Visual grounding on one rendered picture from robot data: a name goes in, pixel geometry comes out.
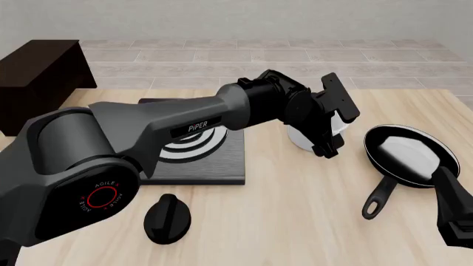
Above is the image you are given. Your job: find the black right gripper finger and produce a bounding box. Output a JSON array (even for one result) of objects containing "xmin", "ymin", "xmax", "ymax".
[{"xmin": 430, "ymin": 166, "xmax": 473, "ymax": 222}]

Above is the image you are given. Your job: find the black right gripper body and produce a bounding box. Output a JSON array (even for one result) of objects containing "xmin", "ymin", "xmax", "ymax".
[{"xmin": 435, "ymin": 214, "xmax": 473, "ymax": 249}]

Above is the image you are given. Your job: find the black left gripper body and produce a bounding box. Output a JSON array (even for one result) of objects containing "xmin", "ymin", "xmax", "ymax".
[{"xmin": 305, "ymin": 95, "xmax": 347, "ymax": 148}]

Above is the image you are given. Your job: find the dark wooden cabinet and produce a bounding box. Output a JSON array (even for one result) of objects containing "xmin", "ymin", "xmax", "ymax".
[{"xmin": 0, "ymin": 39, "xmax": 98, "ymax": 137}]

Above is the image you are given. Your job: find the black frying pan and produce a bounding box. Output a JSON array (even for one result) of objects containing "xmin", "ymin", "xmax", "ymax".
[{"xmin": 361, "ymin": 123, "xmax": 462, "ymax": 221}]

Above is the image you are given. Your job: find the flat black stove plate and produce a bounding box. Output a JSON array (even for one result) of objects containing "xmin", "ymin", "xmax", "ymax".
[{"xmin": 138, "ymin": 97, "xmax": 247, "ymax": 186}]

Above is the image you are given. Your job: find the round black stove knob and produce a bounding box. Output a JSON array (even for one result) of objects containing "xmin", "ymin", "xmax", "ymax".
[{"xmin": 143, "ymin": 193, "xmax": 193, "ymax": 246}]

